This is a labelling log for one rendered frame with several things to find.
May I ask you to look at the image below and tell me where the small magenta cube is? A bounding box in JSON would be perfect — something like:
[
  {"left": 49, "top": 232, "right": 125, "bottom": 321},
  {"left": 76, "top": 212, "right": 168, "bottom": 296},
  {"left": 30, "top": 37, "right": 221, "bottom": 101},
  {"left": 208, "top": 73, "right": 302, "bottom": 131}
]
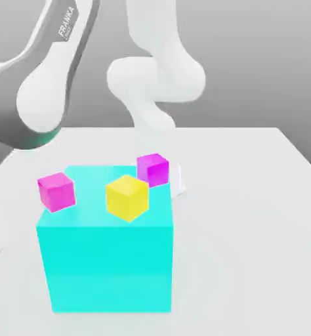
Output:
[{"left": 136, "top": 153, "right": 170, "bottom": 188}]

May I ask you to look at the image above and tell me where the small yellow cube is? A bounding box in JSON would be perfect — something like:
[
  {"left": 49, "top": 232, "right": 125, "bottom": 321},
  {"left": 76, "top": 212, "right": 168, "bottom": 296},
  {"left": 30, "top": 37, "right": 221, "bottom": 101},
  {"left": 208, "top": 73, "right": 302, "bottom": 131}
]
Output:
[{"left": 105, "top": 175, "right": 150, "bottom": 223}]

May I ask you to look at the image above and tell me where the small pink cube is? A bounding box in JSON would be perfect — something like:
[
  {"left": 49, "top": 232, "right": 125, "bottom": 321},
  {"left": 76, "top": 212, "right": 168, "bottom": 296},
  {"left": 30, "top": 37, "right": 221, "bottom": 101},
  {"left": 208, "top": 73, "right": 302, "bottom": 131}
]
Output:
[{"left": 37, "top": 171, "right": 77, "bottom": 214}]

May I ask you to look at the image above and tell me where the large cyan box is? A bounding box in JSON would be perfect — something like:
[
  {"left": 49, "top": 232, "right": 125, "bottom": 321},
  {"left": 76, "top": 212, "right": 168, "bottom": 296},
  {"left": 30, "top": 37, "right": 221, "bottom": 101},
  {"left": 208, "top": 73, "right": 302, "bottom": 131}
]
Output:
[{"left": 35, "top": 165, "right": 174, "bottom": 314}]

